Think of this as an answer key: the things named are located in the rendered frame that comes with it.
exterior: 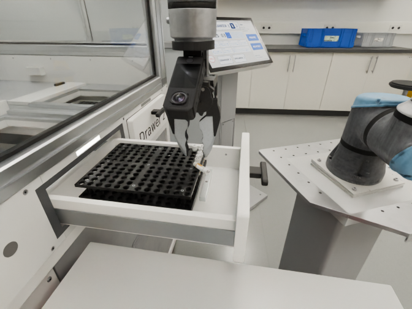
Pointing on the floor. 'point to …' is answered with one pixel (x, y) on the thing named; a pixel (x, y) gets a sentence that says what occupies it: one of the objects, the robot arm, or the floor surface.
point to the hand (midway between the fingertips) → (195, 152)
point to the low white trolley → (203, 284)
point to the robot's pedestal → (333, 227)
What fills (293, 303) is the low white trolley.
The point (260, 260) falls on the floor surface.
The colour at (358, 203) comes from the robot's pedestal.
